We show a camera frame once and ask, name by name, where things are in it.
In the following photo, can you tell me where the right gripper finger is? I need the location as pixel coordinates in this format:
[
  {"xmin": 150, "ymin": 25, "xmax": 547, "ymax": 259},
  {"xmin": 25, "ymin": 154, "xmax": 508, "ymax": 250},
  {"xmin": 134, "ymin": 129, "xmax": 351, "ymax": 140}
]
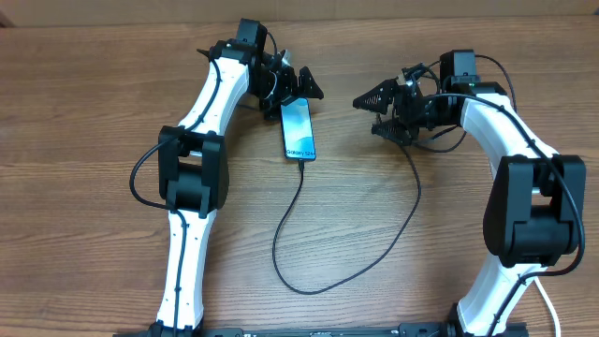
[
  {"xmin": 353, "ymin": 78, "xmax": 398, "ymax": 115},
  {"xmin": 371, "ymin": 118, "xmax": 413, "ymax": 146}
]

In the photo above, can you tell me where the blue Galaxy smartphone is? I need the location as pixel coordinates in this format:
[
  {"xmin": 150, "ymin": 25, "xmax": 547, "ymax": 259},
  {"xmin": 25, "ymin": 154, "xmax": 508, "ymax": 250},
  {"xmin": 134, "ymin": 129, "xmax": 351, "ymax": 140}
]
[{"xmin": 281, "ymin": 98, "xmax": 316, "ymax": 161}]

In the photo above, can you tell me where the black charging cable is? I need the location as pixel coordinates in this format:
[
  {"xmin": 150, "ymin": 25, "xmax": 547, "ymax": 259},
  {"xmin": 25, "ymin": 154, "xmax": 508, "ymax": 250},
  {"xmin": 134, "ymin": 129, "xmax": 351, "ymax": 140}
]
[{"xmin": 271, "ymin": 54, "xmax": 519, "ymax": 297}]

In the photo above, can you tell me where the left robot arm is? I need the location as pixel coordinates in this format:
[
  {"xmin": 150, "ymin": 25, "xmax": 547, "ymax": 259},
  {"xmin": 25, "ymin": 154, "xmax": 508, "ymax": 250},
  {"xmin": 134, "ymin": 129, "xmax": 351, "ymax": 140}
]
[{"xmin": 149, "ymin": 19, "xmax": 324, "ymax": 336}]

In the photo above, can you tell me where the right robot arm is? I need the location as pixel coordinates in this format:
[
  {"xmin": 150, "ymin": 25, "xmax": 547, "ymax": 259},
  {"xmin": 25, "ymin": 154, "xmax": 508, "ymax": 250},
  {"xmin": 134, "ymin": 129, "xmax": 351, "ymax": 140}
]
[{"xmin": 353, "ymin": 50, "xmax": 586, "ymax": 336}]

